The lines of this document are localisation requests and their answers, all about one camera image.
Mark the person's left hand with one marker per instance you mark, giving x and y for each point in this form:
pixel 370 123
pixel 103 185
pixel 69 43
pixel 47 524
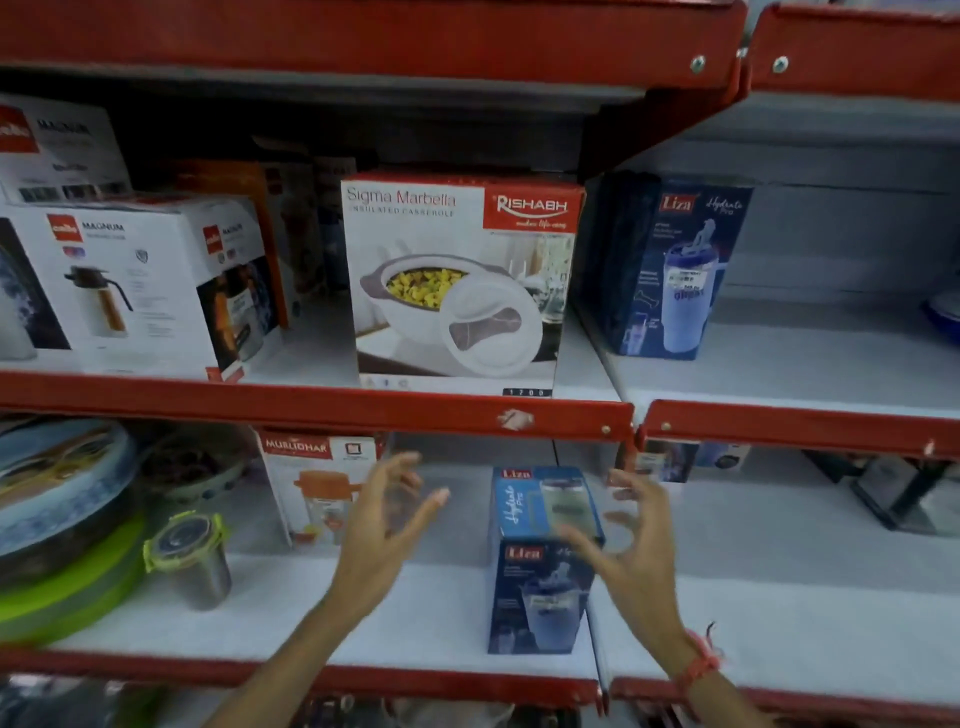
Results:
pixel 371 547

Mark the small blue tumbler box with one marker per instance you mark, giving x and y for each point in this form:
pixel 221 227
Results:
pixel 536 600

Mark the steel and black rack item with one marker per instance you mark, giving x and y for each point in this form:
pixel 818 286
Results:
pixel 900 491

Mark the red metal shelf rack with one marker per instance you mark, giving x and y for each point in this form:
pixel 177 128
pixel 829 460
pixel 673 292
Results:
pixel 315 409
pixel 795 427

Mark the person's right forearm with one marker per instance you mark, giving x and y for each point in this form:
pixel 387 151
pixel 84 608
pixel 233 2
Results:
pixel 720 697

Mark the dark blue product box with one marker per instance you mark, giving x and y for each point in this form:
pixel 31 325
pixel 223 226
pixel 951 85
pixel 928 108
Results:
pixel 690 457

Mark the white box with orange jug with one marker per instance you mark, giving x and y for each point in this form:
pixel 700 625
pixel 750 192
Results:
pixel 315 487

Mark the orange cardboard box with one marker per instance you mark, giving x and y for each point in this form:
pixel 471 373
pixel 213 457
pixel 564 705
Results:
pixel 296 225

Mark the person's left thumb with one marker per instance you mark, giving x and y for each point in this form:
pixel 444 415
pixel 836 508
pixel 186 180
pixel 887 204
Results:
pixel 424 516

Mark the white casserole box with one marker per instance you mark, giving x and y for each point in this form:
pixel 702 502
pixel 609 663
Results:
pixel 457 292

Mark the blue plastic item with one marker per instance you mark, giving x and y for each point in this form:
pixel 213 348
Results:
pixel 943 315

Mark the person's right thumb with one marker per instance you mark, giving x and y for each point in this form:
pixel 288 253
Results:
pixel 589 546

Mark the plastic wrapped goods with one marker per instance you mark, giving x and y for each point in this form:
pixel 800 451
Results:
pixel 67 703

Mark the steel container with green lid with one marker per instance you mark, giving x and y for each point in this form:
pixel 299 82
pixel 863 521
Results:
pixel 191 559

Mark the large blue tumbler box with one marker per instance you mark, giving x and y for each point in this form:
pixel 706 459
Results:
pixel 675 277

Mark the green round casserole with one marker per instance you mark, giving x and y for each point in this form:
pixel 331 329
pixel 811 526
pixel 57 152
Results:
pixel 67 600

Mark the person's right hand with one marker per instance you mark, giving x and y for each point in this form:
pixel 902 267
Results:
pixel 645 570

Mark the white flask box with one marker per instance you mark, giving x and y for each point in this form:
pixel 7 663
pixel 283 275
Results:
pixel 60 150
pixel 150 292

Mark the person's left forearm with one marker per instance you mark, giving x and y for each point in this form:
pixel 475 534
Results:
pixel 285 667

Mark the patterned bowl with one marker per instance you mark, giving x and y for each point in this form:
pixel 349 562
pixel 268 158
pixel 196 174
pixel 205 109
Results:
pixel 195 461

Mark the red thread wristband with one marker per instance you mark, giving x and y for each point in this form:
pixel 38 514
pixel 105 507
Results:
pixel 697 660

